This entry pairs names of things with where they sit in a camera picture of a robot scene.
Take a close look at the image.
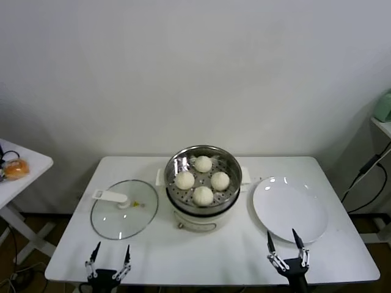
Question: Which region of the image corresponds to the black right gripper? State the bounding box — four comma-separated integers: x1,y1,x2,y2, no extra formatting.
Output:
266,228,310,293

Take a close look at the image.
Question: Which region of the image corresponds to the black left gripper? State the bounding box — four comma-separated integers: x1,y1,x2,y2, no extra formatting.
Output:
84,241,132,293

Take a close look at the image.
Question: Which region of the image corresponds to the white steamed baozi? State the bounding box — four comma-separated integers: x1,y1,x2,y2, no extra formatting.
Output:
194,155,213,173
192,185,214,206
175,170,196,190
210,171,230,192

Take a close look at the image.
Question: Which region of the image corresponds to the stainless steel steamer basket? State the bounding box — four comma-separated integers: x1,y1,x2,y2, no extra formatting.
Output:
164,145,243,208

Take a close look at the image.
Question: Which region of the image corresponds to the white round plate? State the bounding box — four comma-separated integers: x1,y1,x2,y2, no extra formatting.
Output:
252,176,329,244

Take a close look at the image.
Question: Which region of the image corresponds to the cream electric cooking pot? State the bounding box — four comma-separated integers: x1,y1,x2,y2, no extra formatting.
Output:
155,166,253,232

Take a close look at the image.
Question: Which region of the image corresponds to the white side table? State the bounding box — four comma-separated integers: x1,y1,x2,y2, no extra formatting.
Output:
0,137,54,265

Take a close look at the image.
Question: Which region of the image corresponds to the orange bread in bag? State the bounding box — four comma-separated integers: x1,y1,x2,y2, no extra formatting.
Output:
3,158,31,181

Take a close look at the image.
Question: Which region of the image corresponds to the white shelf board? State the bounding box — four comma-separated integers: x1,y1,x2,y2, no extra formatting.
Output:
371,115,391,137

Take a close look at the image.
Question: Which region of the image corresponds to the pale green appliance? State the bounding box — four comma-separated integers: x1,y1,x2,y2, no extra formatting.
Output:
373,90,391,122

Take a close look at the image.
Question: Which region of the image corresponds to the glass lid with white handle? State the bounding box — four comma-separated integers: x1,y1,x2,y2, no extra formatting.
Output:
90,179,159,241

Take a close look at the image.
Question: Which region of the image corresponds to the white floor cable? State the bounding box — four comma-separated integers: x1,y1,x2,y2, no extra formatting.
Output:
9,261,46,293

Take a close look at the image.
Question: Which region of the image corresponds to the black power cable with adapter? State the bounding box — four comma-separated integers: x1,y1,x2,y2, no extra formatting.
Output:
340,142,391,213

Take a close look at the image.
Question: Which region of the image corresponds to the black cable loop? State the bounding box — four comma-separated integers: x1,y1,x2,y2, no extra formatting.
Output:
0,146,21,162

